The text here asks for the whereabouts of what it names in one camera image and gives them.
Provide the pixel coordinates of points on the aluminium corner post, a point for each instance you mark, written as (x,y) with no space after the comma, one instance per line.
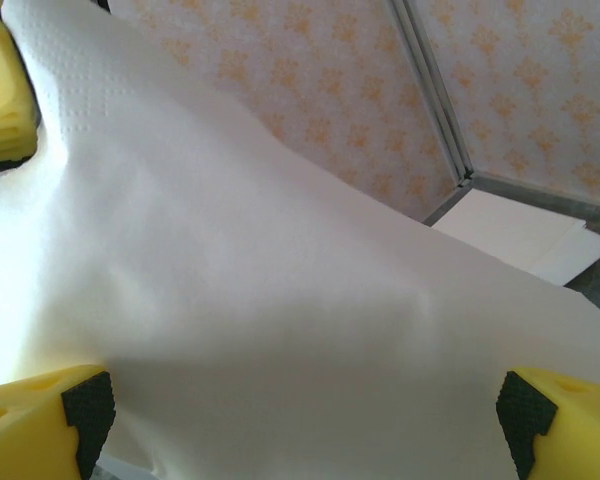
(435,90)

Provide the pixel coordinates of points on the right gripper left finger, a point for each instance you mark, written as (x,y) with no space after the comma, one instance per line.
(25,430)

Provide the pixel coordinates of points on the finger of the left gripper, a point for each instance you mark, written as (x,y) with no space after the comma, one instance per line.
(2,100)

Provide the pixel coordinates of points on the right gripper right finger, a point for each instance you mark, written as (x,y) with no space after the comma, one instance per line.
(570,430)

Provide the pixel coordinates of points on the stack of white napkins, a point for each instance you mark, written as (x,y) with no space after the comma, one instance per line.
(520,235)

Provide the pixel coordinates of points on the aluminium side rail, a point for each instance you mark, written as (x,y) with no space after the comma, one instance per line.
(450,205)

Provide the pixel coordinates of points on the single white paper napkin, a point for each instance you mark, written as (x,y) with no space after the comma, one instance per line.
(230,250)

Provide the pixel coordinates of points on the aluminium rear rail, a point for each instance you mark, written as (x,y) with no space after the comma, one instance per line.
(505,181)

